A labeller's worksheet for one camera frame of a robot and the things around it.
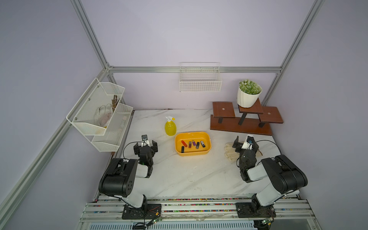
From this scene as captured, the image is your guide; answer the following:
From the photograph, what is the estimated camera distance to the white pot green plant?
0.84 meters

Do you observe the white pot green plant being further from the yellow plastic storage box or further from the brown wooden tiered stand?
the yellow plastic storage box

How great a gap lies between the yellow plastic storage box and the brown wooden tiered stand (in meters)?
0.13

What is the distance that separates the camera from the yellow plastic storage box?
3.14 feet

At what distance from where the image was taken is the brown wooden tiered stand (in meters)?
0.93

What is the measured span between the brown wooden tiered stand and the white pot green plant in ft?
0.15

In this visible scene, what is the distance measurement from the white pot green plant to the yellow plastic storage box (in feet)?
1.08
